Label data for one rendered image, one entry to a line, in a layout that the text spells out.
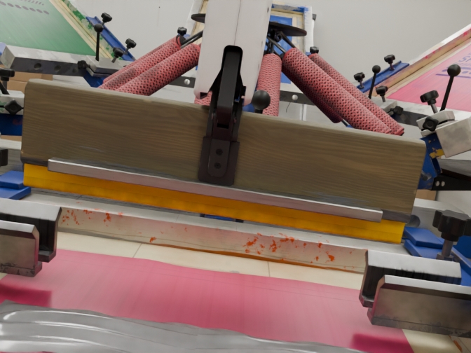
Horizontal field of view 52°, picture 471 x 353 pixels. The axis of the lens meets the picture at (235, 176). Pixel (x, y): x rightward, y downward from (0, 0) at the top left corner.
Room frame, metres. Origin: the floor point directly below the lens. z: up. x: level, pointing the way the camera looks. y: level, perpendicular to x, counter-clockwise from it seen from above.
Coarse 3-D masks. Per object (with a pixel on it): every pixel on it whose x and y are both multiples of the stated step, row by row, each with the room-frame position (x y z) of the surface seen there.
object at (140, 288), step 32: (64, 256) 0.51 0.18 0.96; (96, 256) 0.53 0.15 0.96; (0, 288) 0.42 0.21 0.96; (32, 288) 0.43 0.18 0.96; (64, 288) 0.44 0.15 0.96; (96, 288) 0.45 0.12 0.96; (128, 288) 0.46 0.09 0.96; (160, 288) 0.47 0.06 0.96; (192, 288) 0.48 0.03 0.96; (160, 320) 0.41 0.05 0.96; (192, 320) 0.41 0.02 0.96; (0, 352) 0.33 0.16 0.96; (32, 352) 0.33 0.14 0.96
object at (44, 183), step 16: (80, 192) 0.43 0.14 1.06; (96, 192) 0.43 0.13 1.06; (112, 192) 0.43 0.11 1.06; (128, 192) 0.43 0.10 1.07; (176, 208) 0.43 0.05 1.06; (192, 208) 0.43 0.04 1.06; (208, 208) 0.43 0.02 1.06; (224, 208) 0.43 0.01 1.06; (288, 224) 0.43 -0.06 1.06; (304, 224) 0.43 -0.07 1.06; (320, 224) 0.43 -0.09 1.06; (336, 224) 0.43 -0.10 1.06; (384, 240) 0.43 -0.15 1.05; (400, 240) 0.43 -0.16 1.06
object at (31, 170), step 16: (32, 176) 0.43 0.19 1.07; (48, 176) 0.43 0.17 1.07; (64, 176) 0.43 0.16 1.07; (80, 176) 0.43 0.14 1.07; (144, 192) 0.43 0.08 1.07; (160, 192) 0.43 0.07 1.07; (176, 192) 0.43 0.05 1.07; (240, 208) 0.43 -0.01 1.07; (256, 208) 0.43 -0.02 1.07; (272, 208) 0.43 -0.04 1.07; (352, 224) 0.43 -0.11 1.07; (368, 224) 0.43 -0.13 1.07; (384, 224) 0.43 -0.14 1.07; (400, 224) 0.43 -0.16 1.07
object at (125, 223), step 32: (64, 224) 0.59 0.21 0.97; (96, 224) 0.59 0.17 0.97; (128, 224) 0.59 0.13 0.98; (160, 224) 0.59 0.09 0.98; (192, 224) 0.59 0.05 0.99; (224, 224) 0.61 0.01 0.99; (256, 256) 0.59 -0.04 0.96; (288, 256) 0.59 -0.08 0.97; (320, 256) 0.59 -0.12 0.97; (352, 256) 0.59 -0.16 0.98
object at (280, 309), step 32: (224, 288) 0.49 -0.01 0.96; (256, 288) 0.50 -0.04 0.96; (288, 288) 0.52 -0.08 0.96; (320, 288) 0.53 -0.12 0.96; (224, 320) 0.42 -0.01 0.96; (256, 320) 0.43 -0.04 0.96; (288, 320) 0.44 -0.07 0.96; (320, 320) 0.45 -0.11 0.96; (352, 320) 0.46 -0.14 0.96; (384, 352) 0.41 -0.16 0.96
